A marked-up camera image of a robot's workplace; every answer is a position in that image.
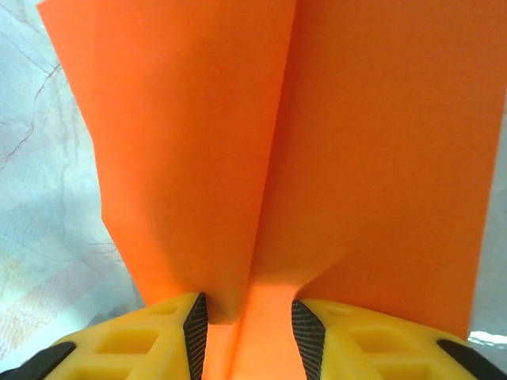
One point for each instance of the orange paper sheet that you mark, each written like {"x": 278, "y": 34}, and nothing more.
{"x": 237, "y": 158}

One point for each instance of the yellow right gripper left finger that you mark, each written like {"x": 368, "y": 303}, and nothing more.
{"x": 130, "y": 344}

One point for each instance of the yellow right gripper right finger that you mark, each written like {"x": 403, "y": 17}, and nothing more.
{"x": 376, "y": 348}

